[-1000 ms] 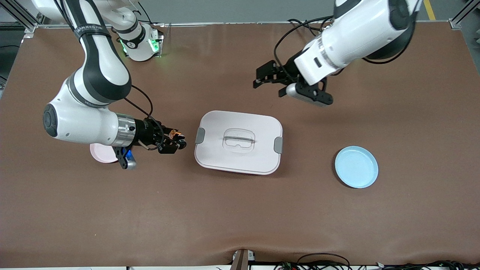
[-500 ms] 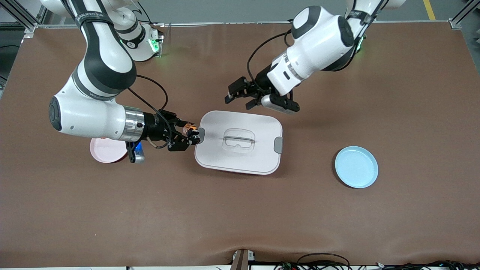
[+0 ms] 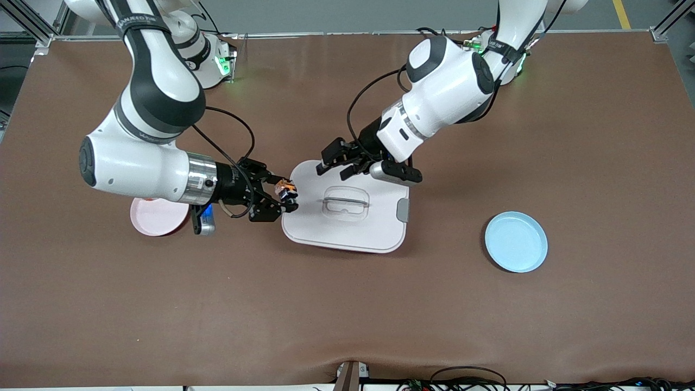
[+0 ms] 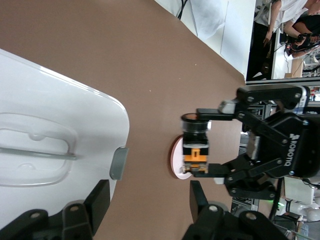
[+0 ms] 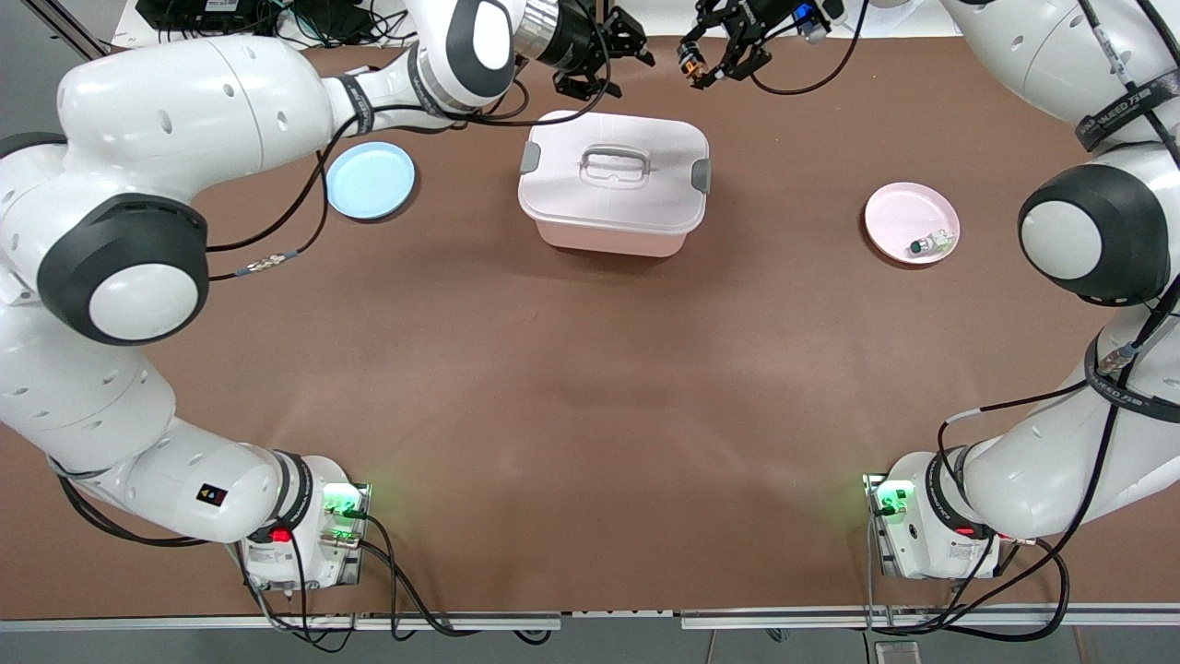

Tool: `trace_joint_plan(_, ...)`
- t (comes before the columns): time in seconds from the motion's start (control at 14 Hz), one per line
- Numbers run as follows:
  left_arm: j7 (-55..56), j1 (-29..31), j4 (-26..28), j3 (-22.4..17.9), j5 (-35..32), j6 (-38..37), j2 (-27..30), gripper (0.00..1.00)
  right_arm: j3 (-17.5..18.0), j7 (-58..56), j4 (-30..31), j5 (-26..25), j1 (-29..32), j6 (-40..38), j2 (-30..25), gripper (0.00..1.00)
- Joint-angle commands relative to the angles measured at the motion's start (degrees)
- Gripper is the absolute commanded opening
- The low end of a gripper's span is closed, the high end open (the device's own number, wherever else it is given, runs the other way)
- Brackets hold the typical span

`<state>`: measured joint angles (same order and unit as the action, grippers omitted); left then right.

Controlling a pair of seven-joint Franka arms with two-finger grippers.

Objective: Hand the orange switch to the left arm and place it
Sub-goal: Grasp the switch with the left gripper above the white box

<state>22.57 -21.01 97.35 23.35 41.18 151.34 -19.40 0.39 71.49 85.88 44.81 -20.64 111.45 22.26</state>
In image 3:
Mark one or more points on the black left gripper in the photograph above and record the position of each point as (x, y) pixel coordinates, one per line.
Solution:
(367, 140)

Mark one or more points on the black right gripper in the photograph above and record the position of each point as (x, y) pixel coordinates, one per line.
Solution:
(232, 184)

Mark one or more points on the orange push-button switch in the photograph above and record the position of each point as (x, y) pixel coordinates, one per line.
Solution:
(286, 189)

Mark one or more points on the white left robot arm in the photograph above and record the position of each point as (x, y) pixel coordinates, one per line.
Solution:
(450, 81)

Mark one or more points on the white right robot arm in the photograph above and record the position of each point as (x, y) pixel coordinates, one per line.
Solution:
(152, 81)

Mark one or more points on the white lidded storage box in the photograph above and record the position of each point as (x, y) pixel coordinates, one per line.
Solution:
(347, 233)

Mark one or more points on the pink round plate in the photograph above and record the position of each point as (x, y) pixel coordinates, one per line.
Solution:
(157, 224)

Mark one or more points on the brown table mat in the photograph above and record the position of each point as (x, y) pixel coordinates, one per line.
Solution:
(347, 309)

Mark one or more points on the light blue round plate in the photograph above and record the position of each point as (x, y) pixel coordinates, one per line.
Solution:
(516, 241)

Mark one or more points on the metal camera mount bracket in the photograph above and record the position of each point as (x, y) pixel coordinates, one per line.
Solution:
(350, 377)

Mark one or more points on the aluminium frame profile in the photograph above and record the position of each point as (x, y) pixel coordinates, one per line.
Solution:
(659, 33)
(43, 39)

